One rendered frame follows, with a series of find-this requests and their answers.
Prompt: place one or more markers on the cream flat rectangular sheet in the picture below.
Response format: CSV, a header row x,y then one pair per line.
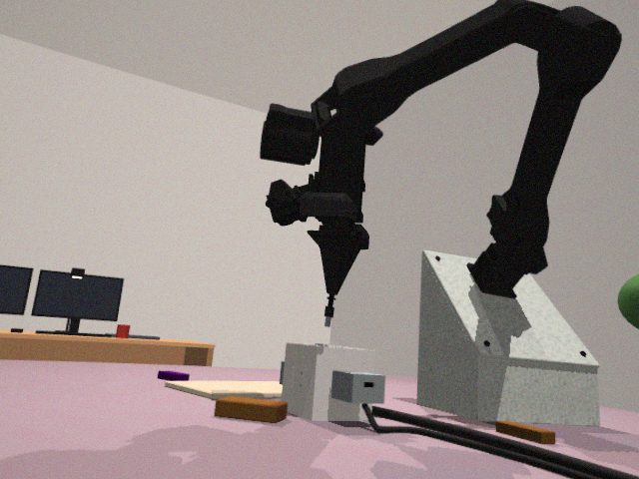
x,y
223,389

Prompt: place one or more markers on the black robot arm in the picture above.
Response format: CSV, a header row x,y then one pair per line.
x,y
575,48

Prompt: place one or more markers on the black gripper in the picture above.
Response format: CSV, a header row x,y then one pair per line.
x,y
337,205

